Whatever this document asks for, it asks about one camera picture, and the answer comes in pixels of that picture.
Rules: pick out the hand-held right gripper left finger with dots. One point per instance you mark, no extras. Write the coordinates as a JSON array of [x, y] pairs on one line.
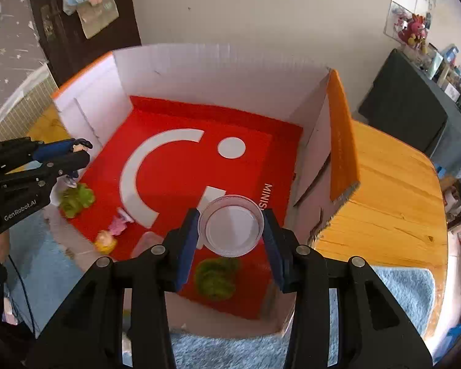
[[188, 250]]

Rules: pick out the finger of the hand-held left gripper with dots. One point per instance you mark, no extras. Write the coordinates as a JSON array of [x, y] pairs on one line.
[[53, 149], [71, 160]]

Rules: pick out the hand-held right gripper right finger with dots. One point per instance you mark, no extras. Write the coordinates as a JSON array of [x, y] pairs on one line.
[[272, 253]]

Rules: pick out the black-haired doll figure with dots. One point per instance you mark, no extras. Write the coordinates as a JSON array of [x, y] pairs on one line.
[[85, 145]]

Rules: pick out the large green knitted toy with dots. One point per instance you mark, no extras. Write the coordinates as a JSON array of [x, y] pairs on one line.
[[75, 200]]

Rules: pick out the small green knitted toy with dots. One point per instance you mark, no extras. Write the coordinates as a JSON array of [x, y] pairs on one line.
[[215, 280]]

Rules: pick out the orange cardboard box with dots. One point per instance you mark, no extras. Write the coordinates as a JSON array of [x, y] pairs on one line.
[[169, 169]]

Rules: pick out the yellow doll figure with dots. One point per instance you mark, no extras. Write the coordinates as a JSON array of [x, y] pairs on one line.
[[105, 241]]

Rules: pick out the dark brown door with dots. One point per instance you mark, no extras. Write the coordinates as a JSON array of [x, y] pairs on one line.
[[73, 57]]

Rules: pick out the blue fleece blanket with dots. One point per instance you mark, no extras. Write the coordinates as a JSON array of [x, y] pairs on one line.
[[399, 288]]

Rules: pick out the grey cloth covered side table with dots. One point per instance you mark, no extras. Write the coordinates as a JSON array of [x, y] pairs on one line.
[[407, 103]]

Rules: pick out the pink dragon plush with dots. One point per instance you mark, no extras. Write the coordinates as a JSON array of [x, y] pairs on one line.
[[413, 30]]

